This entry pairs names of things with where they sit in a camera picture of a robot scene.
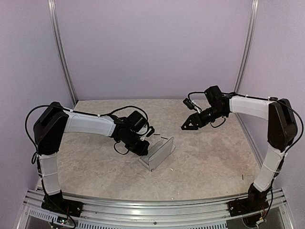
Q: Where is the front aluminium rail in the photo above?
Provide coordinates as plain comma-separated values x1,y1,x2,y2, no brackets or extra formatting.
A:
22,188,293,229

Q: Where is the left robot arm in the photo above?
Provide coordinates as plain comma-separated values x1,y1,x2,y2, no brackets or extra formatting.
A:
33,102,154,212

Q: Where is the aluminium frame post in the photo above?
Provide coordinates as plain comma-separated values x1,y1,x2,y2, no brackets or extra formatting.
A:
234,0,259,93
47,0,78,106

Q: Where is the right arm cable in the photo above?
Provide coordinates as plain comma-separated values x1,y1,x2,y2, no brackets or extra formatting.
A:
187,91,304,156

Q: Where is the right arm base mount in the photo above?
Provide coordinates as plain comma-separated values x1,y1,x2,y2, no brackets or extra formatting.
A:
227,198,269,217

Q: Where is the white paper box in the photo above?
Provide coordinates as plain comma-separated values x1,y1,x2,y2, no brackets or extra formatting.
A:
138,136,176,172

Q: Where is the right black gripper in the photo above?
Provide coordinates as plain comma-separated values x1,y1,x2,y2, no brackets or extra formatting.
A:
182,105,227,130

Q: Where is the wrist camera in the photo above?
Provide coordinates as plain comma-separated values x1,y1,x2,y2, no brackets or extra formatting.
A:
183,98,202,113
138,125,155,141

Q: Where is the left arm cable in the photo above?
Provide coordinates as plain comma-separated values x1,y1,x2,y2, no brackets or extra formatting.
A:
25,105,150,165

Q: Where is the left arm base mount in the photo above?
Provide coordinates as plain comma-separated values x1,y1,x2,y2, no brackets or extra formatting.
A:
41,199,83,218

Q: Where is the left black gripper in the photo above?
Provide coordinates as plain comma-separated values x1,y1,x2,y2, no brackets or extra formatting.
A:
120,130,150,156

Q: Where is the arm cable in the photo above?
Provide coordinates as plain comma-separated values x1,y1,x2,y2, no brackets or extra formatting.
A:
187,91,304,156
25,105,150,165

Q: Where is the left aluminium frame post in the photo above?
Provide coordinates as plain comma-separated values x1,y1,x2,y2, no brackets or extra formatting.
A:
47,0,78,106

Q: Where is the right aluminium frame post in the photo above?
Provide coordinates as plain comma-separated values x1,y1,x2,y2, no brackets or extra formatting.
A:
234,0,259,93

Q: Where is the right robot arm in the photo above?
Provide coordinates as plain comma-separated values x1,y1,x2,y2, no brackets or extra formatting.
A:
181,85,298,212

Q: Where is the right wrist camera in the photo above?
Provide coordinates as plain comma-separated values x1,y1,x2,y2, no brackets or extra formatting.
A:
183,98,202,113

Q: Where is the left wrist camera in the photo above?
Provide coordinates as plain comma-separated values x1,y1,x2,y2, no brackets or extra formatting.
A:
138,125,155,141

